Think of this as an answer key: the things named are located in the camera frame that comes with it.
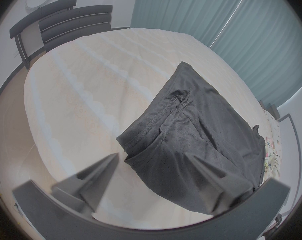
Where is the dark grey chest of drawers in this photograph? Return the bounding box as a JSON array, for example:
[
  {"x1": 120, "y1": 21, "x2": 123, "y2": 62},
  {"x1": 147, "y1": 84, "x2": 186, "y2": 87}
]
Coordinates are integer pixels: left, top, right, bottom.
[{"x1": 38, "y1": 5, "x2": 113, "y2": 52}]

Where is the white printed pillow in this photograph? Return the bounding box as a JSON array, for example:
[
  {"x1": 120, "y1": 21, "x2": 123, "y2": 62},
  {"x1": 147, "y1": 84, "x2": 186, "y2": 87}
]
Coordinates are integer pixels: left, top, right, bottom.
[{"x1": 263, "y1": 109, "x2": 283, "y2": 154}]

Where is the black T-shirt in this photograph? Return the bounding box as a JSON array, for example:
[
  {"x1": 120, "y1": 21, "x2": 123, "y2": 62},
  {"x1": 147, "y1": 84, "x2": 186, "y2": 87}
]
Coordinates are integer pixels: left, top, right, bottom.
[{"x1": 116, "y1": 61, "x2": 266, "y2": 216}]

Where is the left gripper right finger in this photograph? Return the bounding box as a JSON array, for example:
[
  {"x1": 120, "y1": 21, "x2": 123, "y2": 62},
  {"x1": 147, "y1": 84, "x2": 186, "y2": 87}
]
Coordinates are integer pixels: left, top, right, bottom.
[{"x1": 190, "y1": 155, "x2": 256, "y2": 212}]

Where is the white printed garment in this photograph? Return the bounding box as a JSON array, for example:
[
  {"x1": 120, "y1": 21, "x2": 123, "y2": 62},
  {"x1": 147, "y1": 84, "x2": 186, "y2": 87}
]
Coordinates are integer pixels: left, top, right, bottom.
[{"x1": 262, "y1": 136, "x2": 282, "y2": 178}]

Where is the blue-green curtain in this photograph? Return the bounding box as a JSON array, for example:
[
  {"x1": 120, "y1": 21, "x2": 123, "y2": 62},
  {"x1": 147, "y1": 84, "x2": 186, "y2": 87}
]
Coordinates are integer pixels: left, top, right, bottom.
[
  {"x1": 210, "y1": 0, "x2": 302, "y2": 107},
  {"x1": 130, "y1": 0, "x2": 250, "y2": 50}
]

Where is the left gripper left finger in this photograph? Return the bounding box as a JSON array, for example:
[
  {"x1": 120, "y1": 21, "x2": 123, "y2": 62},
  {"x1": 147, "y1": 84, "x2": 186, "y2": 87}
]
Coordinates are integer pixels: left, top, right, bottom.
[{"x1": 52, "y1": 153, "x2": 120, "y2": 214}]

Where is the dark grey dressing table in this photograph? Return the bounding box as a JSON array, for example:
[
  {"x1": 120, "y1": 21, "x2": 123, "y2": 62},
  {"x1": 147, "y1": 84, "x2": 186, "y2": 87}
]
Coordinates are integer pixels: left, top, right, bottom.
[{"x1": 10, "y1": 0, "x2": 78, "y2": 70}]

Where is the bed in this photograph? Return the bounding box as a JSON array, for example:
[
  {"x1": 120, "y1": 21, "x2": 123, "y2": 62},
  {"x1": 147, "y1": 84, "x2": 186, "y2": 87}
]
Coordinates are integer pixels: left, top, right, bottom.
[{"x1": 23, "y1": 28, "x2": 298, "y2": 228}]

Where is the grey bedside table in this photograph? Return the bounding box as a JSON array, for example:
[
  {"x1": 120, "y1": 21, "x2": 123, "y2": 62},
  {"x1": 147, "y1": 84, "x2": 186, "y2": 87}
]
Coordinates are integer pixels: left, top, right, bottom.
[{"x1": 258, "y1": 100, "x2": 280, "y2": 121}]

